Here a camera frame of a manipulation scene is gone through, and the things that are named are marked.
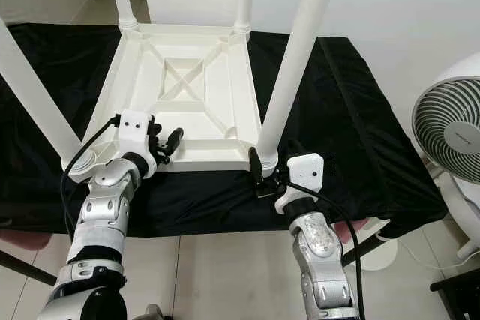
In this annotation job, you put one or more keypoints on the white plastic table top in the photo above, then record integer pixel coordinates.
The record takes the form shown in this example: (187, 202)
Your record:
(191, 99)

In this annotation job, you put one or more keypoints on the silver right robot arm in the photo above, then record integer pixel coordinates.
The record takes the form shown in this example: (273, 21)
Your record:
(322, 256)

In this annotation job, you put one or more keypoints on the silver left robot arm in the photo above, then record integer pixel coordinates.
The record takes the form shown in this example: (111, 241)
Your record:
(105, 219)

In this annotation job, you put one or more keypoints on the black tablecloth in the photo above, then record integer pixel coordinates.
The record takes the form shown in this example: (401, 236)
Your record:
(367, 133)

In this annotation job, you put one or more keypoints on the white floor fan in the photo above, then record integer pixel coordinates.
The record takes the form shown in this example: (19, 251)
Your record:
(450, 129)

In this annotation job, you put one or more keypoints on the robot left leg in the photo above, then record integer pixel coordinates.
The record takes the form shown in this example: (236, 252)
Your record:
(154, 312)

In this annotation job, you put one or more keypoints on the dark pink stool seat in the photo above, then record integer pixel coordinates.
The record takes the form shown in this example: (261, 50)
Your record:
(21, 240)

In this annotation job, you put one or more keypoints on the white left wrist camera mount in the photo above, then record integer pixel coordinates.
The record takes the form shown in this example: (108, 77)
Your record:
(135, 131)

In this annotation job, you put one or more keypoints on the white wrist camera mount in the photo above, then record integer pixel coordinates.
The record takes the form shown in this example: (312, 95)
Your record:
(307, 171)
(135, 131)

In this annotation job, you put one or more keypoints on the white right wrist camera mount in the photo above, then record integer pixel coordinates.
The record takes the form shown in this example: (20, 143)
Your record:
(307, 171)

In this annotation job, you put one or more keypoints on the black table frame leg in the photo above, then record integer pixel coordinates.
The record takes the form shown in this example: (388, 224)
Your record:
(364, 246)
(30, 269)

